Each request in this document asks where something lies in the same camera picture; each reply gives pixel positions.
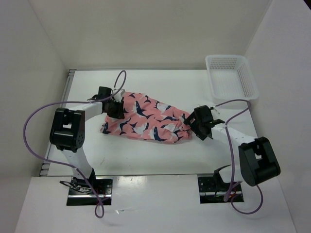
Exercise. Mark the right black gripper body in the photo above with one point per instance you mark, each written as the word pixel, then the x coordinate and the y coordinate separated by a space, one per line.
pixel 196 127

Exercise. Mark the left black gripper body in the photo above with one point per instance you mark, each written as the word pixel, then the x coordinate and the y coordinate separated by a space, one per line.
pixel 112 108

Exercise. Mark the pink shark print shorts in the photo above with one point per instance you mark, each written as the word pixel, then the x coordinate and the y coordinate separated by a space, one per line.
pixel 148 119

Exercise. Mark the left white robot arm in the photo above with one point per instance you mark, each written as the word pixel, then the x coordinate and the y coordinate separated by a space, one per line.
pixel 68 130

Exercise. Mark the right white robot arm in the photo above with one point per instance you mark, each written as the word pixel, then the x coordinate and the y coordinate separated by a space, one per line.
pixel 255 159

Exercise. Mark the white plastic basket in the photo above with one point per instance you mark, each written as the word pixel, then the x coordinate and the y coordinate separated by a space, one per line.
pixel 230 78

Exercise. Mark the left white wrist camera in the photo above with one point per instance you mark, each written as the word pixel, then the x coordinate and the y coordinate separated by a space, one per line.
pixel 118 95

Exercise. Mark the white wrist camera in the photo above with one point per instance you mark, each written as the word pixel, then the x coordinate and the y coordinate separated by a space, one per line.
pixel 118 95
pixel 215 110

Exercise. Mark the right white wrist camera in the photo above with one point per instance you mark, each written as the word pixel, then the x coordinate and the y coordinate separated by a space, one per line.
pixel 215 110

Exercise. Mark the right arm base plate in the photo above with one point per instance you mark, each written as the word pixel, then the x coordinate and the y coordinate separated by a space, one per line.
pixel 212 190

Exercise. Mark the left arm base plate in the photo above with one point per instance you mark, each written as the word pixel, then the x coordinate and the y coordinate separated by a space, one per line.
pixel 80 194

